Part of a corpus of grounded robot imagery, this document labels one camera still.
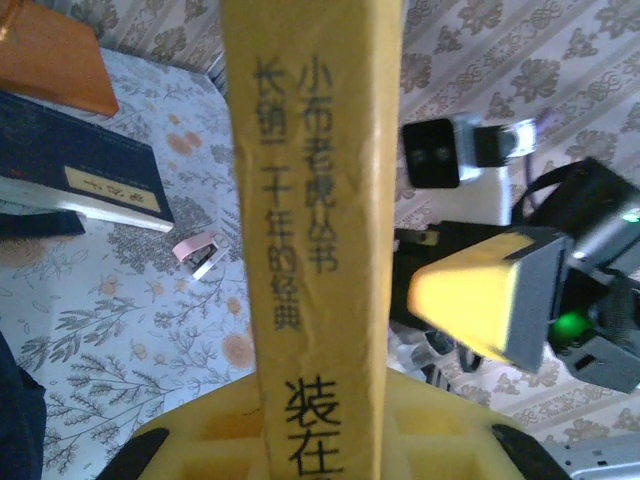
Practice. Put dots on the yellow paperback book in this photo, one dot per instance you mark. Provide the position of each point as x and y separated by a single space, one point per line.
320 200

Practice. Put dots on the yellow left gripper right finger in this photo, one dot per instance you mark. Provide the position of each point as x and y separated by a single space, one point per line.
440 440

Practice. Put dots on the aluminium frame bar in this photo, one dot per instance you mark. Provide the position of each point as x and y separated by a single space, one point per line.
600 457

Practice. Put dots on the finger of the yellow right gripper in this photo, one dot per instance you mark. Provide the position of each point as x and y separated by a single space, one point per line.
400 260
465 300

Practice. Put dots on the navy blue hardcover book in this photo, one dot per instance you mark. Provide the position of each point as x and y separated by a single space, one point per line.
60 150

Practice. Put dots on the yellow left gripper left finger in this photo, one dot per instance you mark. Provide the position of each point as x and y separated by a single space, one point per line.
210 440

